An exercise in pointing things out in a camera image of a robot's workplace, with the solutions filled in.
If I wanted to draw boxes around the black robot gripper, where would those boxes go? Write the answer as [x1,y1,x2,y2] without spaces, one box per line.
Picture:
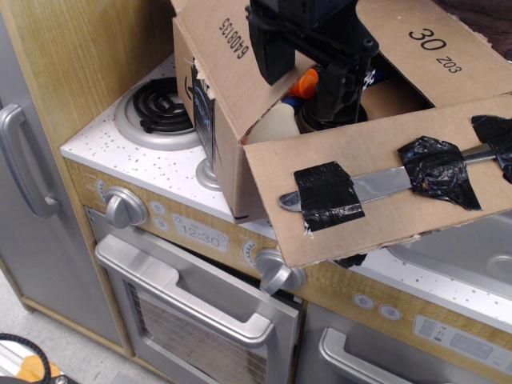
[246,1,379,121]

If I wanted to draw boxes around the large brown cardboard box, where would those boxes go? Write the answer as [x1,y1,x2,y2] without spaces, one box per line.
[173,1,511,266]

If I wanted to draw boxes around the black round cup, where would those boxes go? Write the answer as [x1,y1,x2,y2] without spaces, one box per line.
[295,102,368,134]

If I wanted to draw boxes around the cream plastic toy jug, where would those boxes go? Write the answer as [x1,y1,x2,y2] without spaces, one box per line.
[245,102,300,145]

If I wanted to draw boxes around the silver table knife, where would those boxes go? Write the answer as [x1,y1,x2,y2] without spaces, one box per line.
[279,144,496,212]

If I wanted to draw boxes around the toy stove burner coil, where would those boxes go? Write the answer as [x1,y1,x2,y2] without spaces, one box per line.
[114,77,201,151]

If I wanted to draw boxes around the right silver oven knob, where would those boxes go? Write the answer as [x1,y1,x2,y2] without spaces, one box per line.
[255,249,307,295]

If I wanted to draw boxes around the silver oven knob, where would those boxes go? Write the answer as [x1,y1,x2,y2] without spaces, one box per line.
[105,186,148,229]
[255,249,307,295]

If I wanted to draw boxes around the left silver oven knob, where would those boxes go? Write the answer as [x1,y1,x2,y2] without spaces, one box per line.
[105,186,148,229]

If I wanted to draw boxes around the silver toy sink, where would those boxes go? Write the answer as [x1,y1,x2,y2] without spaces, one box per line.
[388,212,511,299]

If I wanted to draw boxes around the wooden toy kitchen unit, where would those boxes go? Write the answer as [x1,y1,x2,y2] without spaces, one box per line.
[1,1,511,383]

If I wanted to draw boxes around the silver toy oven door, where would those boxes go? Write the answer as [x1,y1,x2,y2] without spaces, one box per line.
[94,234,301,384]

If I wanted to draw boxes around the silver toy dishwasher door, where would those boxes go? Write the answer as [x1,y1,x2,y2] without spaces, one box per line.
[295,304,511,383]

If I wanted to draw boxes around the silver toy fridge door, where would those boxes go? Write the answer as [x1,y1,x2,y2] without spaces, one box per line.
[1,25,122,347]

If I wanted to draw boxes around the orange cloth piece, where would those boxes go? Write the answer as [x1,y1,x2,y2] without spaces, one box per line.
[15,354,45,382]

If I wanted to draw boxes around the black braided cable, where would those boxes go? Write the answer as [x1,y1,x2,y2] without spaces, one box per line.
[0,332,52,384]

